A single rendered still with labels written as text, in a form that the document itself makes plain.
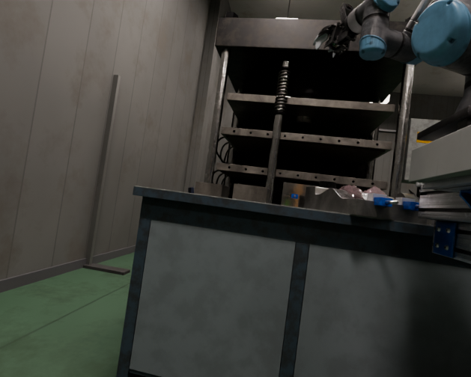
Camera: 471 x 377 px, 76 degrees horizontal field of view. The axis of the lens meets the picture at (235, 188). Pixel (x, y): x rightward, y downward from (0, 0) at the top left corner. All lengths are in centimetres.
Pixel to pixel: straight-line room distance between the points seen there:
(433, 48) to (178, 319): 117
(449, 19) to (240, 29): 161
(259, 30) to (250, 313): 172
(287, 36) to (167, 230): 148
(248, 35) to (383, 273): 165
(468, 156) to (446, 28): 33
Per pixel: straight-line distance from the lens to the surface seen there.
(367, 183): 205
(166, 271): 128
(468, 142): 56
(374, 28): 107
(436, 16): 82
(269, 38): 219
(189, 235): 122
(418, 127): 226
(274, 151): 197
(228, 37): 223
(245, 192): 132
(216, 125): 205
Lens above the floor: 79
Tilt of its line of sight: 2 degrees up
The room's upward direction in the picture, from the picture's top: 8 degrees clockwise
